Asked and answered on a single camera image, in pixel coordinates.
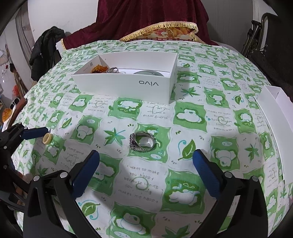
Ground gold fringed embroidered pillow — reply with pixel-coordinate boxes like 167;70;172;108
120;21;205;44

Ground dark red velvet cloth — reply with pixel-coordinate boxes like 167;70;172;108
62;1;215;49

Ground white vivo phone box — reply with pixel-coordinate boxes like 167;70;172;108
72;51;178;105

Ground dark folding chair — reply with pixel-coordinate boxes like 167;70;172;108
248;12;292;98

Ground green white patterned bedsheet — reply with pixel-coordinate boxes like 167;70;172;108
12;41;292;237

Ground amber bead bracelet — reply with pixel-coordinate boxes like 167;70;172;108
90;64;108;74

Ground black jacket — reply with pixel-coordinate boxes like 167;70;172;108
29;26;65;82

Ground carved silver ring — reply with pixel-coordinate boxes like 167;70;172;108
129;131;159;153

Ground green jade bangle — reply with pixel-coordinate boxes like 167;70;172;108
133;70;170;77

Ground white box lid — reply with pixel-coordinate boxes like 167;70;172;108
256;85;293;183

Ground white slippers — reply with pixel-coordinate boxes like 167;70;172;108
10;97;20;110

